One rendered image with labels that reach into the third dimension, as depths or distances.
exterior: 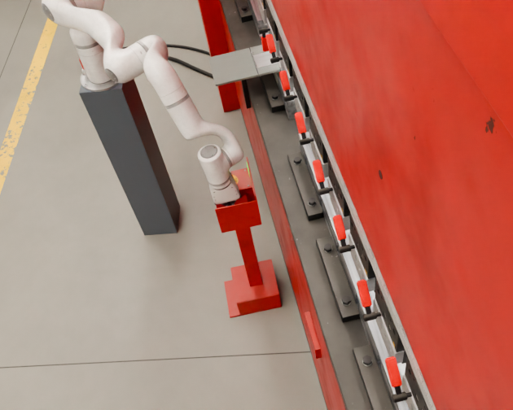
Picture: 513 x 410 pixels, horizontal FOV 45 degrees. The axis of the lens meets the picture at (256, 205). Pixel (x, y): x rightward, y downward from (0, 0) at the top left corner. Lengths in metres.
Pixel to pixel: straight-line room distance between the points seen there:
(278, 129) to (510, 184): 1.83
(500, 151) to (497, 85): 0.10
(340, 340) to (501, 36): 1.42
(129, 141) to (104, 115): 0.18
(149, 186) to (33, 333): 0.91
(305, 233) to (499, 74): 1.56
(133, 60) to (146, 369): 1.43
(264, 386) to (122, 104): 1.35
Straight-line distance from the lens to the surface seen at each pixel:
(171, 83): 2.07
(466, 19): 0.64
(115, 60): 2.18
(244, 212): 2.34
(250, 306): 2.90
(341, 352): 1.88
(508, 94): 0.59
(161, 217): 3.20
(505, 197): 0.69
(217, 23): 3.47
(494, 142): 0.68
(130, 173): 2.97
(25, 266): 3.50
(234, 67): 2.55
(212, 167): 2.14
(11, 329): 3.32
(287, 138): 2.40
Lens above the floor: 2.58
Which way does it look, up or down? 51 degrees down
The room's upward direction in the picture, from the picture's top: 12 degrees counter-clockwise
